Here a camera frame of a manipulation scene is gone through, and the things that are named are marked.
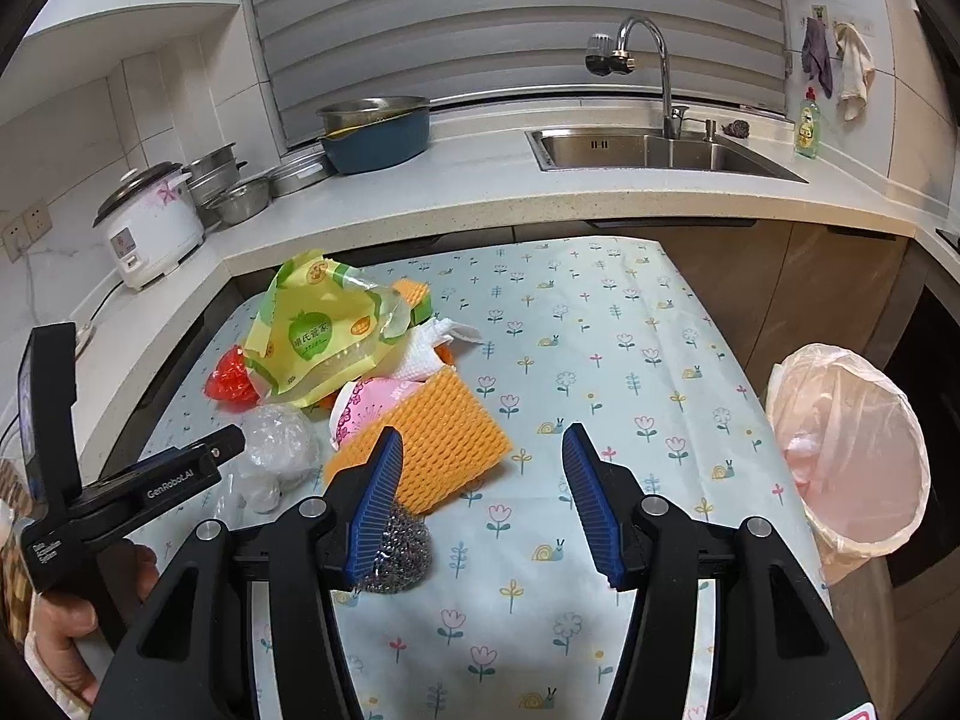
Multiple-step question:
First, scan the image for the purple hanging cloth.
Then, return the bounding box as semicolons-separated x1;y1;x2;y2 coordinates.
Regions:
801;15;835;98

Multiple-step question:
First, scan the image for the steel steamer pot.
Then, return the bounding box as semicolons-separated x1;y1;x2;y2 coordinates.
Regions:
184;142;248;211

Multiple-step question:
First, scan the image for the brown base cabinet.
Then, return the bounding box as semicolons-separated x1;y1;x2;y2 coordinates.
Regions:
585;221;923;391

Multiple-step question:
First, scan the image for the white rice cooker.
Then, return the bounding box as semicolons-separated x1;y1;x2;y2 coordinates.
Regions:
94;161;206;291

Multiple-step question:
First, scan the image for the bin with pink bag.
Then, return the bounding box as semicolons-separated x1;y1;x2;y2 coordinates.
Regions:
763;343;931;586

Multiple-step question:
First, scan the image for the floral printed tablecloth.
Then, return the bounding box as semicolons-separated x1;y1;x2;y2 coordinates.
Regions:
131;236;833;720

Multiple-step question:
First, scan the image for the blue plastic basin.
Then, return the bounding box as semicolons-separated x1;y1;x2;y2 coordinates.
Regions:
321;109;432;175

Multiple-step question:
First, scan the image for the yellow green plastic bag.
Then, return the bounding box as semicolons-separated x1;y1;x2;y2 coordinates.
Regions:
244;251;413;410

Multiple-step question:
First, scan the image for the white paper tissue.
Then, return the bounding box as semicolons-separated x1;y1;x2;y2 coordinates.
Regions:
386;317;485;383

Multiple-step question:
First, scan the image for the clear crumpled plastic bag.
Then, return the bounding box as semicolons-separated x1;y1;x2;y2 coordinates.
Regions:
225;403;320;515

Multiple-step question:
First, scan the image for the green dish soap bottle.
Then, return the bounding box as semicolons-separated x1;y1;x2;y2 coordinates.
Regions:
795;86;820;160

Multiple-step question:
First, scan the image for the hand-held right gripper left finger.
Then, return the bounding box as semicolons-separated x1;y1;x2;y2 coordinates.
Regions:
90;426;410;720

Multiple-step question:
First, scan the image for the steel flat pan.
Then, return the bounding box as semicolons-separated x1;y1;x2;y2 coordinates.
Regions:
270;150;332;200

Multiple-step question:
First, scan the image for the red plastic wrapper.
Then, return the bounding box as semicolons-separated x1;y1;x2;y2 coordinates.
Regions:
206;345;261;410

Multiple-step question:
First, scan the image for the stainless steel sink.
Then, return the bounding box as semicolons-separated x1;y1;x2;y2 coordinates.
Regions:
525;127;809;185

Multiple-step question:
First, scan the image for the orange green sponge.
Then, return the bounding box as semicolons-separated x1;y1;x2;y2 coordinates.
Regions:
390;279;434;327

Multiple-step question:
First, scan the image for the chrome kitchen faucet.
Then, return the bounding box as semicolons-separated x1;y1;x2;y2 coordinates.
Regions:
585;15;691;140

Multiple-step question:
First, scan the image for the orange foam net sleeve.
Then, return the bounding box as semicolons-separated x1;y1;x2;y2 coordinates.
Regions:
322;366;515;515

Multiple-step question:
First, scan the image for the pink white paper cup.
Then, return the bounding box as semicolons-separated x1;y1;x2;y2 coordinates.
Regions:
328;377;428;451

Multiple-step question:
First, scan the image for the steel mixing bowl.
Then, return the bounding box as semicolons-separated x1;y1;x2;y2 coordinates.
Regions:
206;176;275;226

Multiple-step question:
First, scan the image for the large steel bowl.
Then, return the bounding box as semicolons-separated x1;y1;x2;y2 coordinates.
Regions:
315;96;432;137

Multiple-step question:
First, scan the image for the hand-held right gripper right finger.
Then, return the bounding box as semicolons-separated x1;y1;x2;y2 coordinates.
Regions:
561;422;878;720

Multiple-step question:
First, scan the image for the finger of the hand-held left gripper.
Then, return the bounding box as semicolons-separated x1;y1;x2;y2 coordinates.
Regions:
135;424;247;477

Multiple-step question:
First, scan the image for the white hanging cloth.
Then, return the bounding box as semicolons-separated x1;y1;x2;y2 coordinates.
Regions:
832;21;877;122

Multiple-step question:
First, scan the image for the steel wool scourer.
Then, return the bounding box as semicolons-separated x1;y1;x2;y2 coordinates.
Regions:
349;502;434;593

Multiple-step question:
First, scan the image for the person's left hand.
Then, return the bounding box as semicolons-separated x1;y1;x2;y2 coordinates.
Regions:
26;540;162;706

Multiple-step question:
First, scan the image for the grey window blind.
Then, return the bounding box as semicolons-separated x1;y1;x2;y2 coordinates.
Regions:
240;0;785;151

